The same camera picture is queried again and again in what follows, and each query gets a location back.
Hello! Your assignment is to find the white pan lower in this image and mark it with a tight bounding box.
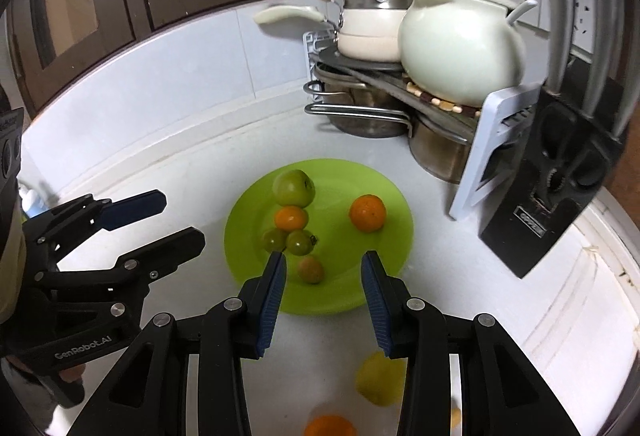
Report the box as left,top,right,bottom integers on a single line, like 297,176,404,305
253,5,407,62

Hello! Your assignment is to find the black knife block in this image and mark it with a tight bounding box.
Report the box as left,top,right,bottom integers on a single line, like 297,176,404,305
480,57,628,278

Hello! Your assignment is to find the green plate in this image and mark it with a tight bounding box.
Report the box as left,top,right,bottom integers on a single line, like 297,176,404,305
224,159,413,316

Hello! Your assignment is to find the white ceramic pot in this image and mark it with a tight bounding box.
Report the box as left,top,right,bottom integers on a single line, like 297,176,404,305
398,0,538,108

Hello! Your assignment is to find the small green fruit on plate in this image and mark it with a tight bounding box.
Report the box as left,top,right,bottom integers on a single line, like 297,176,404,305
285,229,318,256

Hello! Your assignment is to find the large orange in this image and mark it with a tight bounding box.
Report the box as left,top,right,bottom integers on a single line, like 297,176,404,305
348,194,386,234

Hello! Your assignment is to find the small tan fruit far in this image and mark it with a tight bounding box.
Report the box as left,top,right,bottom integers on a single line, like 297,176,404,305
450,407,461,430

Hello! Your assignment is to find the grey white dish rack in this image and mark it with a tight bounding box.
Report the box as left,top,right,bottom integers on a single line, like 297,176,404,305
303,31,540,220

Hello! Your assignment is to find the large green apple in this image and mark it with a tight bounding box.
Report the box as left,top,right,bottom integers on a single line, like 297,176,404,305
272,170,316,208

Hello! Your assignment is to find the tan round fruit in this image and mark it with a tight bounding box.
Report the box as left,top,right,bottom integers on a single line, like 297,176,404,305
297,256,324,284

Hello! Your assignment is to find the steel pot right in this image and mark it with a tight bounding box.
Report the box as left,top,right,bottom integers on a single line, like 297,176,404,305
408,114,473,185

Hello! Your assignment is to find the small orange on plate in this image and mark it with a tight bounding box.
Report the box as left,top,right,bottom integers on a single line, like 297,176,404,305
273,205,309,232

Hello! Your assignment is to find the steel pot with handle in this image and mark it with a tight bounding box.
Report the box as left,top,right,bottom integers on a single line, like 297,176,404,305
303,62,410,138

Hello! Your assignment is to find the yellow apple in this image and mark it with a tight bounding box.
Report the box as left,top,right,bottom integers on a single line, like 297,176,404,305
355,350,407,407

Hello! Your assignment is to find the small green persimmon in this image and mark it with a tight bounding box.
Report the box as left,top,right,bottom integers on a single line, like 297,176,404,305
260,228,288,253

